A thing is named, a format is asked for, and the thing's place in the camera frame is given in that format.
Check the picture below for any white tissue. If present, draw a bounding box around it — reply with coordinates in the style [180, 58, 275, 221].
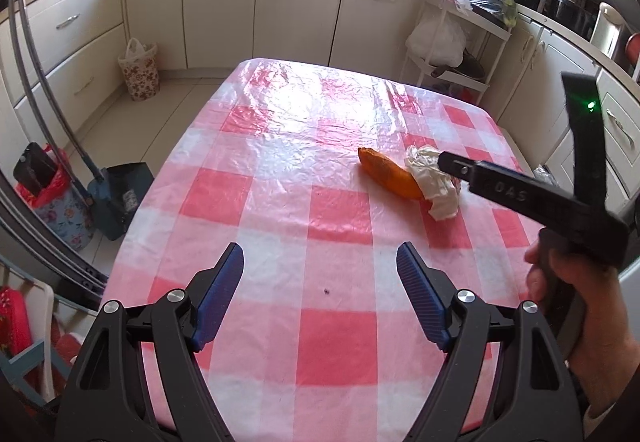
[405, 145, 461, 221]

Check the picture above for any blue dustpan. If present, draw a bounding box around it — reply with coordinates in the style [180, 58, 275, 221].
[88, 162, 154, 240]

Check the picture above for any white wire rack shelf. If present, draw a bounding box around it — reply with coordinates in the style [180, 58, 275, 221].
[399, 0, 516, 102]

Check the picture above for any person's right hand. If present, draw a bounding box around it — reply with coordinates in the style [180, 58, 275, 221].
[549, 249, 639, 417]

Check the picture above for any red white checkered tablecloth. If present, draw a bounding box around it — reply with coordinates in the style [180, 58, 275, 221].
[105, 58, 539, 441]

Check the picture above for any floral bin with red bag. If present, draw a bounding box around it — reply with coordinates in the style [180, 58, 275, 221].
[13, 142, 96, 251]

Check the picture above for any white plastic bag on shelf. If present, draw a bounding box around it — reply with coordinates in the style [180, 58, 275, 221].
[406, 11, 468, 67]

